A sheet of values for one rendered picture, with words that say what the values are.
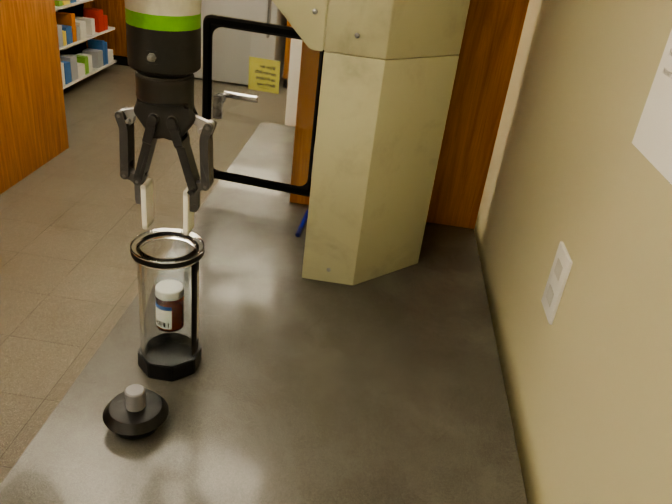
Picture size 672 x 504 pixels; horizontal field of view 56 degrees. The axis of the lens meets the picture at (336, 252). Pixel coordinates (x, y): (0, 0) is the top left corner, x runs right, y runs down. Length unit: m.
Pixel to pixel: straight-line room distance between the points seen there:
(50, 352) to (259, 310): 1.59
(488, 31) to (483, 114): 0.19
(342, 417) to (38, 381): 1.73
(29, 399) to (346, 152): 1.66
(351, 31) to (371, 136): 0.19
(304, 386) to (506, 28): 0.92
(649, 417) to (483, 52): 1.02
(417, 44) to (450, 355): 0.57
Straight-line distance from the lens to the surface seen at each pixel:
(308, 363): 1.12
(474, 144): 1.60
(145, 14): 0.83
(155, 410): 0.97
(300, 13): 1.17
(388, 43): 1.16
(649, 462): 0.73
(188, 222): 0.94
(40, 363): 2.68
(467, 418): 1.08
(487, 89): 1.57
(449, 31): 1.27
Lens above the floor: 1.64
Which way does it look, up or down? 29 degrees down
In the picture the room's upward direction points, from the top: 7 degrees clockwise
